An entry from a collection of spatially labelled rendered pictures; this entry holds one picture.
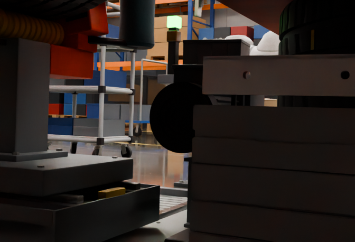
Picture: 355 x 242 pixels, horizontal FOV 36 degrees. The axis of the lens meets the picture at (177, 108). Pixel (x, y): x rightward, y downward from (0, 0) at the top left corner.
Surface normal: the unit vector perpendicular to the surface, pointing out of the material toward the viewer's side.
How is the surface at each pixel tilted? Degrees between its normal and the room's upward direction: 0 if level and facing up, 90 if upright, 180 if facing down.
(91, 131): 90
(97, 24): 80
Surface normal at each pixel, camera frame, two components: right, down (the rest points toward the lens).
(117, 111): -0.55, -0.02
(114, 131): 0.91, 0.03
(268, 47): -0.53, -0.36
